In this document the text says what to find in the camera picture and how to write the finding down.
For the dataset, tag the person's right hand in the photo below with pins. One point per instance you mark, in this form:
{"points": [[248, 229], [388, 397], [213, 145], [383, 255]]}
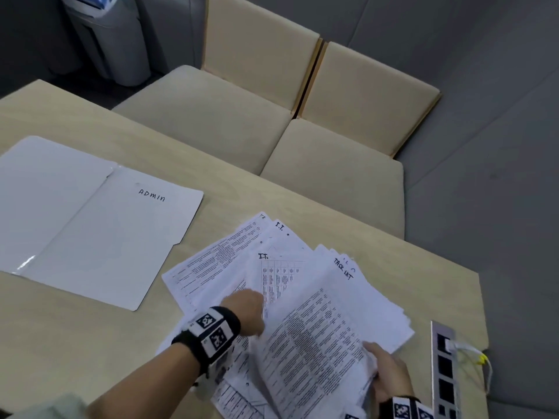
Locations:
{"points": [[393, 373]]}

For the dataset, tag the person's left hand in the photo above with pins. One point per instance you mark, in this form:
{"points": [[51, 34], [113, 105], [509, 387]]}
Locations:
{"points": [[250, 310]]}

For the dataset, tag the person's right thumb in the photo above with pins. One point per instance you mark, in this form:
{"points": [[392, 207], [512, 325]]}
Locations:
{"points": [[372, 355]]}

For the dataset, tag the dense text paper sheet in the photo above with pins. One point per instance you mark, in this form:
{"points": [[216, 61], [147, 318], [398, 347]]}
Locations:
{"points": [[314, 335]]}

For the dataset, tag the person's left forearm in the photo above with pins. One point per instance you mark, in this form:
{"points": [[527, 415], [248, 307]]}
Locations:
{"points": [[144, 386]]}

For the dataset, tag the silver table socket panel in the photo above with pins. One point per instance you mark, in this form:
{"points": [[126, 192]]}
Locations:
{"points": [[444, 375]]}

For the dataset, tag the pile of printed papers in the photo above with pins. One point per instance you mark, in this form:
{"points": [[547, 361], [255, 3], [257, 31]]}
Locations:
{"points": [[218, 261]]}

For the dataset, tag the beige cushioned chair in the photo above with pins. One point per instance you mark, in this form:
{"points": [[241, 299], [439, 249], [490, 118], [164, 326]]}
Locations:
{"points": [[218, 95], [345, 157]]}

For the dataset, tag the white open paper folder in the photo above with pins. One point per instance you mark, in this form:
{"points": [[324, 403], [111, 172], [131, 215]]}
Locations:
{"points": [[87, 239]]}

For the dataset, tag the grey waste bin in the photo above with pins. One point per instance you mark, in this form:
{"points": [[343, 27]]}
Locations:
{"points": [[114, 37]]}

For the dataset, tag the black right wrist camera band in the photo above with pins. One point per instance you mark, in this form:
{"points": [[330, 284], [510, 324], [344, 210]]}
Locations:
{"points": [[406, 409]]}

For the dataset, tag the black wrist camera band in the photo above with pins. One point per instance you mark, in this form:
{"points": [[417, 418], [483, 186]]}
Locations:
{"points": [[208, 332], [406, 409]]}

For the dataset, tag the black left wrist camera band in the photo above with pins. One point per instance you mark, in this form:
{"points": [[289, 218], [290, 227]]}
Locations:
{"points": [[208, 332]]}

